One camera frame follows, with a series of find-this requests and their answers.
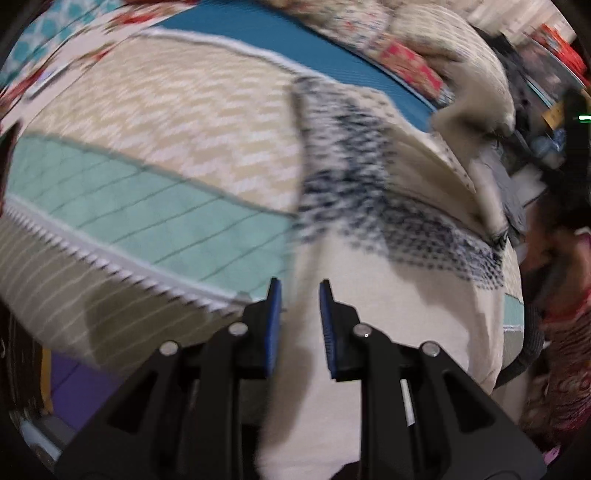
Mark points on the red box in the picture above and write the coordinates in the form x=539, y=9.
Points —
x=556, y=41

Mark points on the cream patterned blanket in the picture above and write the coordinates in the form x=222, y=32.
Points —
x=461, y=55

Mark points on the person's red patterned clothing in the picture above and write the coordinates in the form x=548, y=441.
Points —
x=565, y=369

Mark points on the patterned mattress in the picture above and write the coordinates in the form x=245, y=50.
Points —
x=161, y=115

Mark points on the white floral cloth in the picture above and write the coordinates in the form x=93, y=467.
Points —
x=92, y=50

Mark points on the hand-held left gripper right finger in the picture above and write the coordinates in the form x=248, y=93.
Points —
x=328, y=332

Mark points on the red floral quilt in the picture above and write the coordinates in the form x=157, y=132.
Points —
x=401, y=60

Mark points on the grey padded jacket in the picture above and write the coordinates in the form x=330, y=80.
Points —
x=501, y=180

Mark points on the cream dotted sweater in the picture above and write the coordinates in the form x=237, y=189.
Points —
x=392, y=300

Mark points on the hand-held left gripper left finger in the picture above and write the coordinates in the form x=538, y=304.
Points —
x=273, y=323

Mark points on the teal wavy patterned pillow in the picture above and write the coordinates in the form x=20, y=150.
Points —
x=41, y=41

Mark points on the dark ribbed cloth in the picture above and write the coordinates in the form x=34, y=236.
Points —
x=526, y=346

